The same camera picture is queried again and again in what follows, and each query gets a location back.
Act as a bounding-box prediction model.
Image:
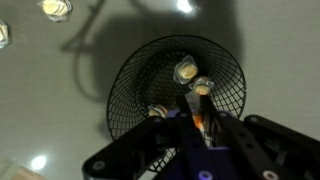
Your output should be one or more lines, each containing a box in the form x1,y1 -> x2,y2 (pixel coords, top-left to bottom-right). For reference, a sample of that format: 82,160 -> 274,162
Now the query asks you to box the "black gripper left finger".
82,96 -> 214,180

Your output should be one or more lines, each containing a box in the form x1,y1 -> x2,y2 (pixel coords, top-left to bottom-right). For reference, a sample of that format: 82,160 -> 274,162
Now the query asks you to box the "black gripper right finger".
200,96 -> 320,180

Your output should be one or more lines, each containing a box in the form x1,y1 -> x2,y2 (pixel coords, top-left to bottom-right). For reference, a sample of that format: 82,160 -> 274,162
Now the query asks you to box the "right hamburger toy on table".
0,20 -> 10,48

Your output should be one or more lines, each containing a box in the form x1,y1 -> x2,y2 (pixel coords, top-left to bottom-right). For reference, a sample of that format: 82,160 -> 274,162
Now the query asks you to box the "hamburger toy on table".
0,20 -> 10,48
37,0 -> 73,23

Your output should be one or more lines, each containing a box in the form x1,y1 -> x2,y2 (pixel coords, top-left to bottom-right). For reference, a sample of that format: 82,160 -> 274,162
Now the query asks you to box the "hamburger toy in basket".
189,76 -> 215,95
173,55 -> 198,84

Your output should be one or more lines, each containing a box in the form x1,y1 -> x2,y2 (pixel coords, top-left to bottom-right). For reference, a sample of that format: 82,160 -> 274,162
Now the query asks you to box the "left hamburger toy on table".
37,0 -> 73,23

